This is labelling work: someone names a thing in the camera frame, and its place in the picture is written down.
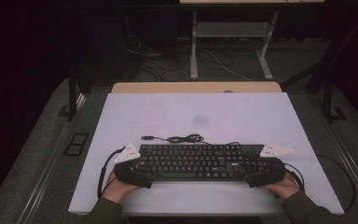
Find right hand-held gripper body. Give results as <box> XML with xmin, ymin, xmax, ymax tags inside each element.
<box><xmin>258</xmin><ymin>143</ymin><xmax>299</xmax><ymax>189</ymax></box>

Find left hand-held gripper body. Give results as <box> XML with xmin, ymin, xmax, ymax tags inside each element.
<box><xmin>114</xmin><ymin>142</ymin><xmax>145</xmax><ymax>189</ymax></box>

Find black computer keyboard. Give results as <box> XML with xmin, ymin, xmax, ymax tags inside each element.
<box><xmin>137</xmin><ymin>143</ymin><xmax>273</xmax><ymax>183</ymax></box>

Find person's right hand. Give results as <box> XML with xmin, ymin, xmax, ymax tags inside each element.
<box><xmin>261</xmin><ymin>172</ymin><xmax>301</xmax><ymax>201</ymax></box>

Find person's left hand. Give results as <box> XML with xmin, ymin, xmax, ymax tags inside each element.
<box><xmin>102</xmin><ymin>171</ymin><xmax>142</xmax><ymax>204</ymax></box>

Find black floor outlet plate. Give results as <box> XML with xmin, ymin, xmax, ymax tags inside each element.
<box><xmin>62</xmin><ymin>133</ymin><xmax>90</xmax><ymax>157</ymax></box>

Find white board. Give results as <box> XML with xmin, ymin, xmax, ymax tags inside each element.
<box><xmin>68</xmin><ymin>91</ymin><xmax>345</xmax><ymax>217</ymax></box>

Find wooden table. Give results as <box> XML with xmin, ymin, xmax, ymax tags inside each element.
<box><xmin>111</xmin><ymin>81</ymin><xmax>283</xmax><ymax>94</ymax></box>

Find black metal stand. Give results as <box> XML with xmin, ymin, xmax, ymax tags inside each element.
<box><xmin>322</xmin><ymin>77</ymin><xmax>348</xmax><ymax>124</ymax></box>
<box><xmin>66</xmin><ymin>70</ymin><xmax>93</xmax><ymax>122</ymax></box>

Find right hand-held gripper cable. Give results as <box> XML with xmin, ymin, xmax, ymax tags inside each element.
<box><xmin>283</xmin><ymin>162</ymin><xmax>306</xmax><ymax>193</ymax></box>

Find black keyboard cable with plug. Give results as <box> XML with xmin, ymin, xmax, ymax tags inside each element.
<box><xmin>141</xmin><ymin>133</ymin><xmax>241</xmax><ymax>147</ymax></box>

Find metal floor rail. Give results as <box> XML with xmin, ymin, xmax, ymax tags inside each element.
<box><xmin>325</xmin><ymin>123</ymin><xmax>358</xmax><ymax>216</ymax></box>
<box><xmin>18</xmin><ymin>124</ymin><xmax>73</xmax><ymax>224</ymax></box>

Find thin black cable loop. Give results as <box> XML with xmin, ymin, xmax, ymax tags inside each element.
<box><xmin>316</xmin><ymin>153</ymin><xmax>357</xmax><ymax>216</ymax></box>

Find black floor cables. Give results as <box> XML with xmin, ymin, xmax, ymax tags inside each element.
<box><xmin>126</xmin><ymin>33</ymin><xmax>191</xmax><ymax>83</ymax></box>

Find white floor cable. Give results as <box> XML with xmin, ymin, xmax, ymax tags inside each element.
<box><xmin>204</xmin><ymin>49</ymin><xmax>254</xmax><ymax>82</ymax></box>

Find table with white metal frame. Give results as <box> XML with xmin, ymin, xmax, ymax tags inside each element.
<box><xmin>179</xmin><ymin>0</ymin><xmax>325</xmax><ymax>81</ymax></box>

